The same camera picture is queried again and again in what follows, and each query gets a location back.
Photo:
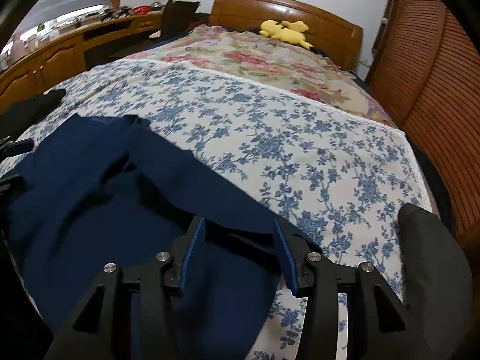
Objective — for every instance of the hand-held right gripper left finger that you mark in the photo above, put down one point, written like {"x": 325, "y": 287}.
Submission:
{"x": 191, "y": 255}

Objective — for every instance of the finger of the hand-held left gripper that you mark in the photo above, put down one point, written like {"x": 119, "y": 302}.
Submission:
{"x": 11, "y": 183}
{"x": 17, "y": 147}

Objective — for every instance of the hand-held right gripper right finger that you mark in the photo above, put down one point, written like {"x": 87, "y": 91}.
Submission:
{"x": 287, "y": 258}

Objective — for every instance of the navy blue suit jacket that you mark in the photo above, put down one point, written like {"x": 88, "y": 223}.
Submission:
{"x": 93, "y": 195}

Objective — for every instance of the black garment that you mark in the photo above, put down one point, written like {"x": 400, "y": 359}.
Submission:
{"x": 26, "y": 112}

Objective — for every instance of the wooden desk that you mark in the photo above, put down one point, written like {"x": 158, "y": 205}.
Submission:
{"x": 56, "y": 60}

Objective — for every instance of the blue floral bedsheet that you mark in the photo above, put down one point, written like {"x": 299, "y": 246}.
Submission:
{"x": 300, "y": 150}

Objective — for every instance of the dark grey cloth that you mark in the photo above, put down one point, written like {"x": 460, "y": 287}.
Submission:
{"x": 431, "y": 270}

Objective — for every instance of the black gadget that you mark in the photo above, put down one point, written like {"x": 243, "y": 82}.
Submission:
{"x": 116, "y": 13}

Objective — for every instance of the dark blue bed sheet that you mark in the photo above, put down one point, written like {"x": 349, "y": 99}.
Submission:
{"x": 165, "y": 41}

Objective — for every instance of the red item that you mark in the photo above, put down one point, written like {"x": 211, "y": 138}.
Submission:
{"x": 139, "y": 10}

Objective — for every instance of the pink floral blanket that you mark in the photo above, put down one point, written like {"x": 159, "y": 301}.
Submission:
{"x": 262, "y": 60}

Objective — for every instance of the yellow plush toy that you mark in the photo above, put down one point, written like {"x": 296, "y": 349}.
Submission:
{"x": 285, "y": 33}

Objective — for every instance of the wooden louvered wardrobe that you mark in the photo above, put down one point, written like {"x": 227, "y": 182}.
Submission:
{"x": 431, "y": 82}

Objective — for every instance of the wooden headboard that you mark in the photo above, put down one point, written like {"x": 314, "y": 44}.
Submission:
{"x": 243, "y": 11}

